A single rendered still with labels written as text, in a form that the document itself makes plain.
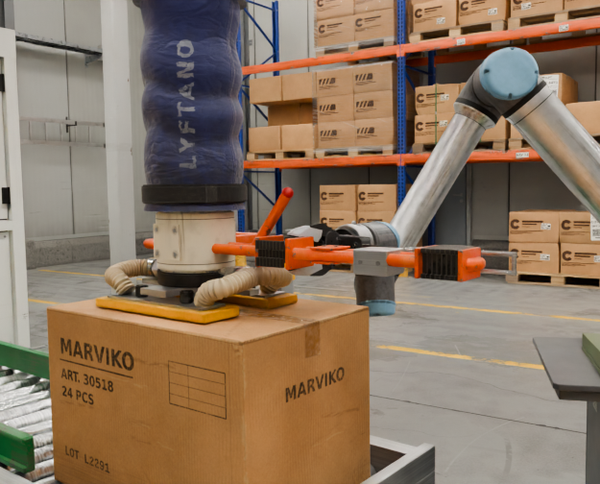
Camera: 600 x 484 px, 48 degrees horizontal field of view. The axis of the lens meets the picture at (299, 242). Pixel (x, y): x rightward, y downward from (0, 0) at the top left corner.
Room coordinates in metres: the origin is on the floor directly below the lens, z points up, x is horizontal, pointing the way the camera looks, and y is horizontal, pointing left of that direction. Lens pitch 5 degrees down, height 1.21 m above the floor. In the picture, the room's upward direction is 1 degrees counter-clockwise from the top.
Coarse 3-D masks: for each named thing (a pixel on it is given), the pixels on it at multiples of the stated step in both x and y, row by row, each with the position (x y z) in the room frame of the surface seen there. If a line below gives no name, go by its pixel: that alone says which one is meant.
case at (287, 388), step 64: (64, 320) 1.45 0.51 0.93; (128, 320) 1.32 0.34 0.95; (256, 320) 1.30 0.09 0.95; (320, 320) 1.30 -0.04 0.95; (64, 384) 1.46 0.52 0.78; (128, 384) 1.32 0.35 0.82; (192, 384) 1.20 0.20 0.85; (256, 384) 1.15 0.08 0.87; (320, 384) 1.29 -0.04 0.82; (64, 448) 1.46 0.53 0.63; (128, 448) 1.32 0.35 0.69; (192, 448) 1.20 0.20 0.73; (256, 448) 1.15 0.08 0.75; (320, 448) 1.29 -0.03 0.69
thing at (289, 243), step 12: (264, 240) 1.29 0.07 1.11; (276, 240) 1.36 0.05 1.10; (288, 240) 1.27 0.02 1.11; (300, 240) 1.30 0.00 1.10; (312, 240) 1.33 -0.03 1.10; (264, 252) 1.30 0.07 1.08; (276, 252) 1.28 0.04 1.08; (288, 252) 1.27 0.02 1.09; (264, 264) 1.29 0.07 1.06; (276, 264) 1.27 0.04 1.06; (288, 264) 1.27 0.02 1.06; (300, 264) 1.30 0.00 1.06; (312, 264) 1.33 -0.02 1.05
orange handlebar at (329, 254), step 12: (240, 240) 1.64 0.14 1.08; (252, 240) 1.67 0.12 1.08; (216, 252) 1.40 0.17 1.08; (228, 252) 1.37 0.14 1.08; (240, 252) 1.35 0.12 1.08; (252, 252) 1.33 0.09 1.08; (300, 252) 1.26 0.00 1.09; (312, 252) 1.25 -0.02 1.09; (324, 252) 1.23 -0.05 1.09; (336, 252) 1.21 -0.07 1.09; (348, 252) 1.20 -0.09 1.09; (408, 252) 1.18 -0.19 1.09; (336, 264) 1.24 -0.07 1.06; (396, 264) 1.14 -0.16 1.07; (408, 264) 1.12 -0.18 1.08; (468, 264) 1.06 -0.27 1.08; (480, 264) 1.06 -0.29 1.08
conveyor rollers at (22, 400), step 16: (0, 368) 2.51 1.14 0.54; (0, 384) 2.32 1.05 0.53; (16, 384) 2.28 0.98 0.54; (32, 384) 2.31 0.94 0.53; (48, 384) 2.27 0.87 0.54; (0, 400) 2.13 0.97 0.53; (16, 400) 2.09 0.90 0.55; (32, 400) 2.12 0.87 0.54; (48, 400) 2.08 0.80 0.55; (0, 416) 1.95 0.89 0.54; (16, 416) 1.99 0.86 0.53; (32, 416) 1.94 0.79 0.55; (48, 416) 1.97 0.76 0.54; (32, 432) 1.83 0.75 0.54; (48, 432) 1.80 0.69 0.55; (48, 448) 1.69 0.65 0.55; (0, 464) 1.59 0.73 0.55; (48, 464) 1.59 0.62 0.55; (32, 480) 1.54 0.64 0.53; (48, 480) 1.49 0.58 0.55
